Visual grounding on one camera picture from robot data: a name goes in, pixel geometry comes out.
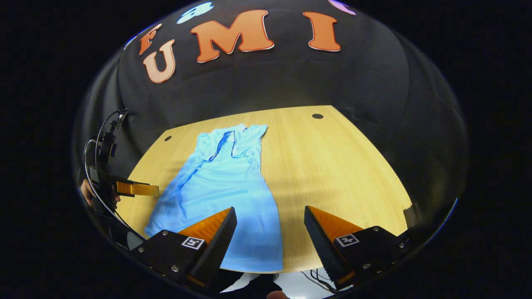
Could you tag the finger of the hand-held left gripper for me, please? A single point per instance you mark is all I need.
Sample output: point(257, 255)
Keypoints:
point(137, 188)

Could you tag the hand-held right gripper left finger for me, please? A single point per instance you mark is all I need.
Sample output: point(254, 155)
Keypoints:
point(218, 245)

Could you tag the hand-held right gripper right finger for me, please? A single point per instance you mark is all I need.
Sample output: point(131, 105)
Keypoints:
point(320, 245)

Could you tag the light blue T-shirt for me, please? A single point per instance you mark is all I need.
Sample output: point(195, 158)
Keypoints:
point(224, 195)

